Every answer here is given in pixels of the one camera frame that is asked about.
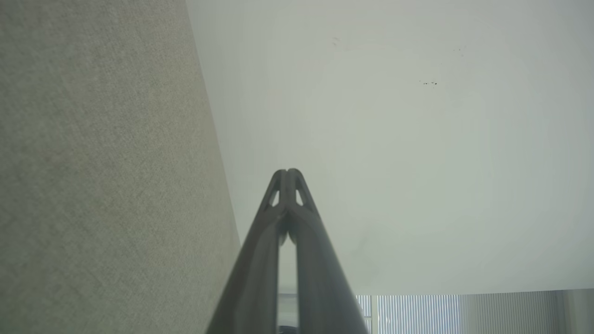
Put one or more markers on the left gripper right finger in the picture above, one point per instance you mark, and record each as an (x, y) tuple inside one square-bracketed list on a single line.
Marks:
[(325, 278)]

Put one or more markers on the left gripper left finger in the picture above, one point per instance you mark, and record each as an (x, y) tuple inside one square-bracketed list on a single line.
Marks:
[(255, 269)]

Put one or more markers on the white vertical window blinds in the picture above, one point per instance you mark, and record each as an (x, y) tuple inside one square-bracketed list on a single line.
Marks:
[(417, 315)]

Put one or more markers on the grey fabric sofa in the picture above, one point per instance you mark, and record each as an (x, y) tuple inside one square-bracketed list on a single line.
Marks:
[(102, 176)]

